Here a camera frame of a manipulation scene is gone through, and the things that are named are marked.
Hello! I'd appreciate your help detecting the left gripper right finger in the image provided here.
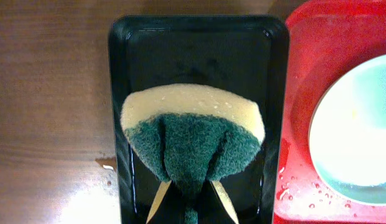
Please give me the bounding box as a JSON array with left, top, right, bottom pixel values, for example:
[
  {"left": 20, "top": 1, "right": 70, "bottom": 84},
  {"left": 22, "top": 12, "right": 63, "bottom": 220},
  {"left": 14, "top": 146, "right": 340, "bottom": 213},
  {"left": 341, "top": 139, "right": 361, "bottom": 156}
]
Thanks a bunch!
[{"left": 197, "top": 181, "right": 239, "bottom": 224}]

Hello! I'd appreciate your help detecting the pale green plate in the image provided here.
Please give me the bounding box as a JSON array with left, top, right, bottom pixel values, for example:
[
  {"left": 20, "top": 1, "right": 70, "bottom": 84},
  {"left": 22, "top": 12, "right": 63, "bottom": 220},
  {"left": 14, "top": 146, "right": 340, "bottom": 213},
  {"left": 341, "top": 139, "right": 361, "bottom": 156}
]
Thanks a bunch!
[{"left": 308, "top": 54, "right": 386, "bottom": 206}]

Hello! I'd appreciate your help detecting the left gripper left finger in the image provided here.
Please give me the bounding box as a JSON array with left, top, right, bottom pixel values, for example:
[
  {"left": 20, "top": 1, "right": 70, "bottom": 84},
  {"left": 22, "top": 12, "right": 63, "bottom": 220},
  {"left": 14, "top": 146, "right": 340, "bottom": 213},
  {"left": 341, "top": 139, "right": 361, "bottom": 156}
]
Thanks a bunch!
[{"left": 146, "top": 181, "right": 186, "bottom": 224}]

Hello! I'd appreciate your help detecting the black plastic tray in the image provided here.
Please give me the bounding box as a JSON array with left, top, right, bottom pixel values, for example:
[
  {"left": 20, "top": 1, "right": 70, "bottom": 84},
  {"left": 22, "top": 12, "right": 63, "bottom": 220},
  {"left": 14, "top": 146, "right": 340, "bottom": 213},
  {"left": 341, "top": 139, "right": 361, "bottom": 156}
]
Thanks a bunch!
[{"left": 108, "top": 16, "right": 290, "bottom": 223}]

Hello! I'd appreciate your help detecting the green and yellow sponge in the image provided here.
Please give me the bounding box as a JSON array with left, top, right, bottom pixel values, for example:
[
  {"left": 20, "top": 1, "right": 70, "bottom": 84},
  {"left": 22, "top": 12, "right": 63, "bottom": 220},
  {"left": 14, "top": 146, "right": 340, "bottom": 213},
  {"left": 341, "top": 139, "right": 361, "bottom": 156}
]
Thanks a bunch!
[{"left": 120, "top": 83, "right": 265, "bottom": 223}]

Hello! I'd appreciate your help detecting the red plastic tray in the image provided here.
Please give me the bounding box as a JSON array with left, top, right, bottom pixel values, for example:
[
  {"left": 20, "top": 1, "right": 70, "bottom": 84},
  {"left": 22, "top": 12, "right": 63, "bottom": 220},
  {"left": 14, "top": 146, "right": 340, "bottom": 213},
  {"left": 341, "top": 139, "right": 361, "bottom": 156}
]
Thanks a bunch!
[{"left": 273, "top": 0, "right": 386, "bottom": 223}]

